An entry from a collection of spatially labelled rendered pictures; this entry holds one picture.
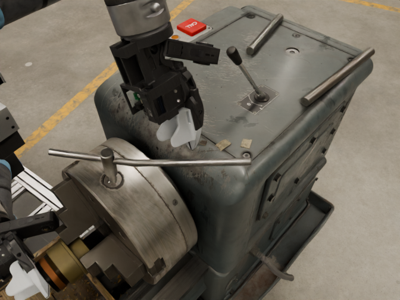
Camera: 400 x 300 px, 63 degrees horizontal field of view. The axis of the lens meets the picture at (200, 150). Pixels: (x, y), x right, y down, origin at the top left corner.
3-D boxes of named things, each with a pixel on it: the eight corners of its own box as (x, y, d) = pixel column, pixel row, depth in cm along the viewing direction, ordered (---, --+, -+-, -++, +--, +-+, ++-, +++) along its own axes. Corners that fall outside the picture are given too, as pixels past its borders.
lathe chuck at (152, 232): (106, 191, 93) (83, 119, 68) (184, 271, 82) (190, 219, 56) (80, 212, 89) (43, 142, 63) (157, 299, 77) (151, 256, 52)
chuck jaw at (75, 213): (106, 206, 73) (75, 163, 69) (113, 210, 69) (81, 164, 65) (62, 240, 68) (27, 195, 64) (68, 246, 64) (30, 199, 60)
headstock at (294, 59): (230, 91, 133) (238, -5, 103) (336, 152, 112) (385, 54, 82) (112, 177, 105) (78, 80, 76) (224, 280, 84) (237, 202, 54)
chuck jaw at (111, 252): (122, 221, 68) (159, 254, 62) (128, 233, 72) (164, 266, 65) (77, 258, 63) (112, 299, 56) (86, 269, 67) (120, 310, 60)
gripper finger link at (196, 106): (181, 127, 54) (166, 79, 49) (189, 121, 54) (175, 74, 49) (201, 134, 50) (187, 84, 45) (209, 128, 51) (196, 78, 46)
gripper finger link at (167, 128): (161, 158, 56) (143, 113, 51) (185, 139, 59) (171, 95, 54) (172, 163, 54) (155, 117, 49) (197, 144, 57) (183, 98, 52)
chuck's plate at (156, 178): (116, 184, 95) (97, 111, 69) (193, 261, 83) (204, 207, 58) (106, 191, 93) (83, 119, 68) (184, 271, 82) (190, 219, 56)
